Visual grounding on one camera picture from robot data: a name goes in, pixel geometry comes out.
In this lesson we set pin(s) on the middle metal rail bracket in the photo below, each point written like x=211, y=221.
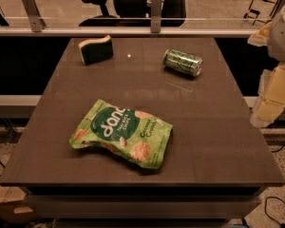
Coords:
x=156, y=16

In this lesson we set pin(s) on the wooden stool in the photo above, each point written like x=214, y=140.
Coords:
x=260, y=11

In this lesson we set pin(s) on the green chips bag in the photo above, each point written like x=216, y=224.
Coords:
x=134, y=135

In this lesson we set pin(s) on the left metal rail bracket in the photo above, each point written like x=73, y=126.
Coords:
x=36, y=22

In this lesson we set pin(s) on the cardboard box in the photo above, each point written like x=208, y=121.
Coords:
x=12, y=207

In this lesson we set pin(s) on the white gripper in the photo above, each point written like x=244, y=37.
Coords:
x=283, y=32

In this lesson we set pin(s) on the black office chair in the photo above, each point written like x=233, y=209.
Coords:
x=136, y=13

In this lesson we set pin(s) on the green soda can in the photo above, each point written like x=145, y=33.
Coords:
x=183, y=62

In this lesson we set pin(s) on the metal rail bracket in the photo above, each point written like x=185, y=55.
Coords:
x=156, y=16
x=36, y=22

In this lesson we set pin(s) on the green yellow sponge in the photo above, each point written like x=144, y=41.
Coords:
x=96, y=50

